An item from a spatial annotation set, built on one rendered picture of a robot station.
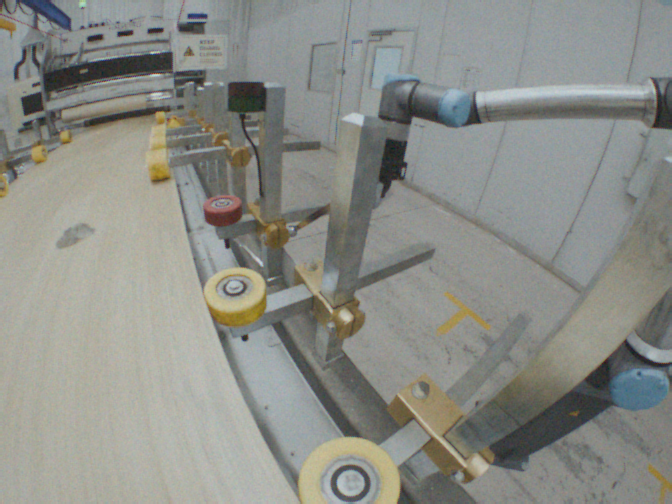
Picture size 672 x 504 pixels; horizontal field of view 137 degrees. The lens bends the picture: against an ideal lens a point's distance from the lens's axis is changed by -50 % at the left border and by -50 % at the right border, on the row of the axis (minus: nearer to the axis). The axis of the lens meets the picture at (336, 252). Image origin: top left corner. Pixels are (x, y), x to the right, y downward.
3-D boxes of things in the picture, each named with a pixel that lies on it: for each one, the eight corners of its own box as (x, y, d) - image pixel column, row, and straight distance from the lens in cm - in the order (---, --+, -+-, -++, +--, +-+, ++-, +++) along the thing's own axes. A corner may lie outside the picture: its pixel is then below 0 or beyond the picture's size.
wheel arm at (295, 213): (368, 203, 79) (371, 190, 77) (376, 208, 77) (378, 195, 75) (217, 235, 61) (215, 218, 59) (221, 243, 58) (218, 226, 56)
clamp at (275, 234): (266, 218, 67) (266, 199, 64) (290, 245, 56) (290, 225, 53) (245, 222, 65) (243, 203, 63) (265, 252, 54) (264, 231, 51)
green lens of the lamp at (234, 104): (257, 108, 52) (257, 96, 52) (268, 111, 46) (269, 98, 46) (224, 109, 50) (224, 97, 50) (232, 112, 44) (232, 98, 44)
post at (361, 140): (326, 364, 59) (367, 113, 30) (335, 376, 57) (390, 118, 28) (312, 370, 58) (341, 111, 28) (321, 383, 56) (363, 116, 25)
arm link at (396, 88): (412, 74, 66) (376, 69, 72) (402, 125, 66) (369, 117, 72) (429, 80, 75) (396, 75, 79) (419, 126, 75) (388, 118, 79)
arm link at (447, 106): (476, 95, 72) (431, 85, 77) (463, 88, 61) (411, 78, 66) (467, 131, 72) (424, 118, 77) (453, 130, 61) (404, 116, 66)
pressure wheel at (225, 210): (239, 234, 65) (235, 190, 60) (249, 252, 59) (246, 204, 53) (207, 242, 64) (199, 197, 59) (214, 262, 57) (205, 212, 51)
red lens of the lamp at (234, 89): (257, 94, 52) (257, 82, 52) (269, 96, 46) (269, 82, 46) (224, 95, 50) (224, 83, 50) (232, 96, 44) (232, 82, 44)
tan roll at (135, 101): (200, 100, 290) (199, 87, 290) (201, 100, 278) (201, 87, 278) (56, 125, 308) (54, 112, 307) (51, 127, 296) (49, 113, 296)
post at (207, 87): (216, 186, 133) (211, 82, 124) (217, 188, 130) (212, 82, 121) (209, 187, 133) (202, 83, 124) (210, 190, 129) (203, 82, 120)
